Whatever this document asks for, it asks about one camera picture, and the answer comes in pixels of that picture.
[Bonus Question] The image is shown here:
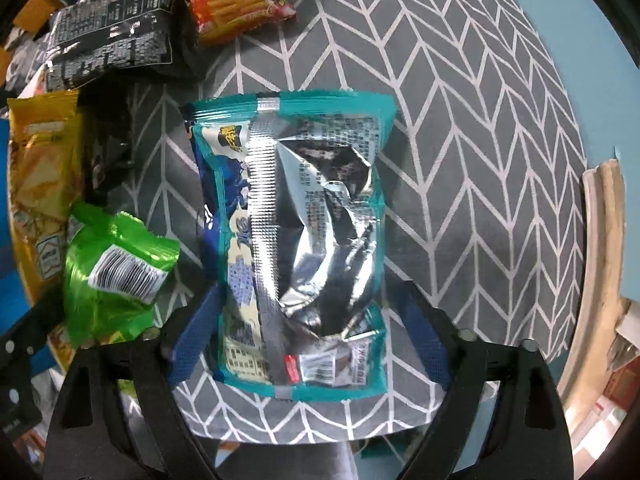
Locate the plain black snack packet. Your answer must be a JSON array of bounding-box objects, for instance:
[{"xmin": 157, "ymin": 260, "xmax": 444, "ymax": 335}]
[{"xmin": 80, "ymin": 85, "xmax": 136, "ymax": 201}]

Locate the orange fries snack bag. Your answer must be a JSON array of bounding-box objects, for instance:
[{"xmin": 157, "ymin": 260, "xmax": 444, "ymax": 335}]
[{"xmin": 145, "ymin": 0, "xmax": 298, "ymax": 46}]

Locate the teal and silver snack bag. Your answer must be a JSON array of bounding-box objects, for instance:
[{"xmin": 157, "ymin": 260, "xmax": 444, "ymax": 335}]
[{"xmin": 182, "ymin": 89, "xmax": 398, "ymax": 403}]

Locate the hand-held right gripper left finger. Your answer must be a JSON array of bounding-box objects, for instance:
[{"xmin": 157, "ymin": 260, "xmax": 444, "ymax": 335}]
[{"xmin": 42, "ymin": 285, "xmax": 223, "ymax": 480}]

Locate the green snack bag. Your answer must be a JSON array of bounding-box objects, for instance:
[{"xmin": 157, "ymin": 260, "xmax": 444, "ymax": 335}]
[{"xmin": 62, "ymin": 200, "xmax": 181, "ymax": 351}]

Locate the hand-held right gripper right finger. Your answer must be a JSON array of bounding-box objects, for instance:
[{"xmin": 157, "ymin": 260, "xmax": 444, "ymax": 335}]
[{"xmin": 397, "ymin": 282, "xmax": 576, "ymax": 480}]

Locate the beige wooden frame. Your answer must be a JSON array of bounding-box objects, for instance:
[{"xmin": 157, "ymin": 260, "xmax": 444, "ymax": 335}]
[{"xmin": 557, "ymin": 157, "xmax": 631, "ymax": 451}]

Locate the black snack bag white print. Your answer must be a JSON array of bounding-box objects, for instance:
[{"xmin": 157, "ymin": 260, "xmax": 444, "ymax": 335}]
[{"xmin": 44, "ymin": 0, "xmax": 206, "ymax": 93}]

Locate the yellow snack bag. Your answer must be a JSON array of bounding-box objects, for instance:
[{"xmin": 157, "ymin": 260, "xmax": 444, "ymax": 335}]
[{"xmin": 7, "ymin": 91, "xmax": 86, "ymax": 306}]

